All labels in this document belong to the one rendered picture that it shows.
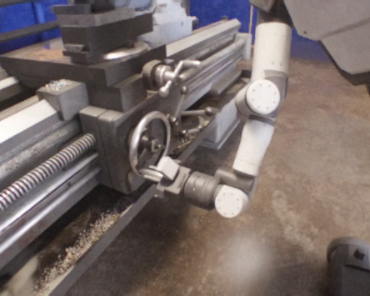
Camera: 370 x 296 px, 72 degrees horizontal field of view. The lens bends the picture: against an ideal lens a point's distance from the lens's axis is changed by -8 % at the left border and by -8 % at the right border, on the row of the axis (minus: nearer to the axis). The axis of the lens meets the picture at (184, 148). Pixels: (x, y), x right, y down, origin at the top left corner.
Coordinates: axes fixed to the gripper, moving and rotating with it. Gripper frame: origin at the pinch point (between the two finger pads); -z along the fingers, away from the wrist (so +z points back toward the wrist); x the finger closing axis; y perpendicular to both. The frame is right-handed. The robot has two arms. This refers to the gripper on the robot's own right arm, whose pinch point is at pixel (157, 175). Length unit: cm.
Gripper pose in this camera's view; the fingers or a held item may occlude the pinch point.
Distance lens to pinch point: 78.8
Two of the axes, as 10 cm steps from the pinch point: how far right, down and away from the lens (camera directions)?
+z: 8.8, 2.4, -4.0
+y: 2.1, 5.6, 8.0
